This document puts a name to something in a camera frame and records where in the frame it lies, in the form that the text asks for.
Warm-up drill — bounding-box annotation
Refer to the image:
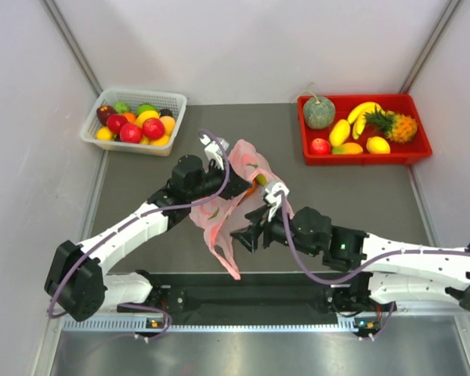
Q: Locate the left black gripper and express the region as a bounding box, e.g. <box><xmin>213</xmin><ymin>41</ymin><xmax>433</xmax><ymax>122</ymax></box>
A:
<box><xmin>188</xmin><ymin>159</ymin><xmax>252</xmax><ymax>202</ymax></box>

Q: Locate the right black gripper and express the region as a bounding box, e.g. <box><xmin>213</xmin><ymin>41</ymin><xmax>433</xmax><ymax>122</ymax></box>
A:
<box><xmin>231</xmin><ymin>202</ymin><xmax>320</xmax><ymax>257</ymax></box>

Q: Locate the pink printed plastic bag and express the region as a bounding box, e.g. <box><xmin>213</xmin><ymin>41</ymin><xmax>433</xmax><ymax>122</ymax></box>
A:
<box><xmin>190</xmin><ymin>139</ymin><xmax>282</xmax><ymax>280</ymax></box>

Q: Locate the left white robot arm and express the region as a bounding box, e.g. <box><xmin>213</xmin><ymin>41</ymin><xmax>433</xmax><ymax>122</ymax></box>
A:
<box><xmin>44</xmin><ymin>155</ymin><xmax>251</xmax><ymax>321</ymax></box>

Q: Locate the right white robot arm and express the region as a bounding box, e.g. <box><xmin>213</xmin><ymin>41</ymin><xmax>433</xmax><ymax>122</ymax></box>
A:
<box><xmin>231</xmin><ymin>207</ymin><xmax>470</xmax><ymax>312</ymax></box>

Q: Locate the green yellow fruit in bag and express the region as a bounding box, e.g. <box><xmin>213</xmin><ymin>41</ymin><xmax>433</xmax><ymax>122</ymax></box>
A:
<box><xmin>254</xmin><ymin>174</ymin><xmax>268</xmax><ymax>186</ymax></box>

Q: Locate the yellow fruit in basket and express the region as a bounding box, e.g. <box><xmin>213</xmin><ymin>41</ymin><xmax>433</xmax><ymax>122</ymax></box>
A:
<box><xmin>134</xmin><ymin>110</ymin><xmax>160</xmax><ymax>128</ymax></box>

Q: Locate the dark red fruit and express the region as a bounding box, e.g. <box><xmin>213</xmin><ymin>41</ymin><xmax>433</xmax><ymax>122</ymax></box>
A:
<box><xmin>96</xmin><ymin>105</ymin><xmax>117</xmax><ymax>126</ymax></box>

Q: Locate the orange peach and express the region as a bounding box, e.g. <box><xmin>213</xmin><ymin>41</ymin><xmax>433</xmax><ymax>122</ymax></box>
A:
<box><xmin>160</xmin><ymin>116</ymin><xmax>176</xmax><ymax>136</ymax></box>

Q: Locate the red apple right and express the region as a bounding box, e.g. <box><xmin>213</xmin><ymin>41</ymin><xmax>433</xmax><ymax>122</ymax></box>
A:
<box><xmin>142</xmin><ymin>117</ymin><xmax>165</xmax><ymax>140</ymax></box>

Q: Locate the dark mangosteen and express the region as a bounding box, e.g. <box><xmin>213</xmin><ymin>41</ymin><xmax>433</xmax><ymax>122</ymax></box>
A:
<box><xmin>159</xmin><ymin>108</ymin><xmax>174</xmax><ymax>118</ymax></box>

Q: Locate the red apple middle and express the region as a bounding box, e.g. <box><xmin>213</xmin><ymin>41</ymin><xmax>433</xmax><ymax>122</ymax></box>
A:
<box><xmin>119</xmin><ymin>122</ymin><xmax>143</xmax><ymax>143</ymax></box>

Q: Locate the white perforated plastic basket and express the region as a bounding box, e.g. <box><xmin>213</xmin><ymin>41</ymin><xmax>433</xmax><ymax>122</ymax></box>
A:
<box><xmin>80</xmin><ymin>89</ymin><xmax>187</xmax><ymax>157</ymax></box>

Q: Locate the green apple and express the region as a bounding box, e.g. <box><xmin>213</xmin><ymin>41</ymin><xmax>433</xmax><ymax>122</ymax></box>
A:
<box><xmin>136</xmin><ymin>103</ymin><xmax>157</xmax><ymax>117</ymax></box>

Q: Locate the small orange tangerine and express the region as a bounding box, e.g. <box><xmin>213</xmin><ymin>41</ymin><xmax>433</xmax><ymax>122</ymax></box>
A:
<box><xmin>123</xmin><ymin>112</ymin><xmax>136</xmax><ymax>123</ymax></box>

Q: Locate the red apple left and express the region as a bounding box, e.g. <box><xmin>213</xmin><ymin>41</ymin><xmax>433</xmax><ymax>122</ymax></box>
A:
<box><xmin>106</xmin><ymin>114</ymin><xmax>128</xmax><ymax>135</ymax></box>

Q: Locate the yellow lemon in basket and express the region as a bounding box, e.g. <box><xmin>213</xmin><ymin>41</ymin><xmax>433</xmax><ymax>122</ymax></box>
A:
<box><xmin>96</xmin><ymin>127</ymin><xmax>114</xmax><ymax>141</ymax></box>

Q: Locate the green lime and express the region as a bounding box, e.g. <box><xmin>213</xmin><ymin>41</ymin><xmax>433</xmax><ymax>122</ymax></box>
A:
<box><xmin>113</xmin><ymin>101</ymin><xmax>132</xmax><ymax>114</ymax></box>

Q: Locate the red apple in tray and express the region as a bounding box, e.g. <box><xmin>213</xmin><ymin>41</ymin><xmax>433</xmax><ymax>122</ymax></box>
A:
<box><xmin>310</xmin><ymin>138</ymin><xmax>331</xmax><ymax>155</ymax></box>

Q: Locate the red green yellow mango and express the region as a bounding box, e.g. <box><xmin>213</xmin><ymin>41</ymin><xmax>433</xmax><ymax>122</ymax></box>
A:
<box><xmin>331</xmin><ymin>143</ymin><xmax>363</xmax><ymax>155</ymax></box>

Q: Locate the green melon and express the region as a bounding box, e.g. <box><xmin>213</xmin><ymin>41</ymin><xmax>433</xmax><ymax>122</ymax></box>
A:
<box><xmin>302</xmin><ymin>82</ymin><xmax>336</xmax><ymax>130</ymax></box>

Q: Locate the yellow banana bunch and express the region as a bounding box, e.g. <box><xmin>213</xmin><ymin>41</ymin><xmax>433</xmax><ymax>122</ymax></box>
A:
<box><xmin>347</xmin><ymin>102</ymin><xmax>382</xmax><ymax>140</ymax></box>

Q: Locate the orange pineapple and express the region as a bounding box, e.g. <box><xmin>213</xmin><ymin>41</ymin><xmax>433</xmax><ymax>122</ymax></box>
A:
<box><xmin>364</xmin><ymin>110</ymin><xmax>418</xmax><ymax>144</ymax></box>

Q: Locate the red plastic tray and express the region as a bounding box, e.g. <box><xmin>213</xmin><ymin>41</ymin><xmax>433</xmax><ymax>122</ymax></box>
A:
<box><xmin>296</xmin><ymin>92</ymin><xmax>433</xmax><ymax>167</ymax></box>

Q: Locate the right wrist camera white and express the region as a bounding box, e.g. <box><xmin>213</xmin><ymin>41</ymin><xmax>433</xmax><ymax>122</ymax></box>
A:
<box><xmin>262</xmin><ymin>180</ymin><xmax>289</xmax><ymax>222</ymax></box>

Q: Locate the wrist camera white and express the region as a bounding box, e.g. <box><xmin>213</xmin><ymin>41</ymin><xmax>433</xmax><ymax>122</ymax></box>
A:
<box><xmin>199</xmin><ymin>132</ymin><xmax>230</xmax><ymax>170</ymax></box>
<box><xmin>262</xmin><ymin>180</ymin><xmax>289</xmax><ymax>222</ymax></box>

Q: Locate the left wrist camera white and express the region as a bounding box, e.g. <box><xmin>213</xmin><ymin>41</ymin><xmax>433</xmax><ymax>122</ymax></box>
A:
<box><xmin>199</xmin><ymin>132</ymin><xmax>230</xmax><ymax>170</ymax></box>

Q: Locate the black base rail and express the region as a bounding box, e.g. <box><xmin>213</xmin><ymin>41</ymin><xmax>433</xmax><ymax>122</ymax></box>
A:
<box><xmin>101</xmin><ymin>269</ymin><xmax>377</xmax><ymax>326</ymax></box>

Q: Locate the grey slotted cable duct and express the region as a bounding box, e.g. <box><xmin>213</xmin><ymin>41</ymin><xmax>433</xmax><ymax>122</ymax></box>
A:
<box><xmin>62</xmin><ymin>315</ymin><xmax>381</xmax><ymax>333</ymax></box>

